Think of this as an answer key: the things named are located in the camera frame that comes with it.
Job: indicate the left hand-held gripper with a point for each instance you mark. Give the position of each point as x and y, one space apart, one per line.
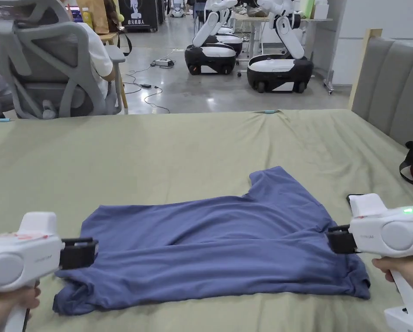
23 256

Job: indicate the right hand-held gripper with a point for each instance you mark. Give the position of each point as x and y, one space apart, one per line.
393 235

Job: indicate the dark blue shirt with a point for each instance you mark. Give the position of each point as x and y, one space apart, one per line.
209 242

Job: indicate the person's right hand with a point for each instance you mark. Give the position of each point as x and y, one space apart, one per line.
410 269

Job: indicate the person's left hand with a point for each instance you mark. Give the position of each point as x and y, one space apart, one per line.
5 304

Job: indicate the grey padded headboard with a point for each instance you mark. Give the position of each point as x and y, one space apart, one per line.
389 79

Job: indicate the bed with pale green sheet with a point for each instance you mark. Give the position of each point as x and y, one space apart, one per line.
158 155

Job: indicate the white and black wheeled robot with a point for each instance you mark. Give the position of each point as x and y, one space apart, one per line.
209 52
228 36
279 69

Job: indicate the white power strip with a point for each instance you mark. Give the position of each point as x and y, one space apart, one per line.
162 63

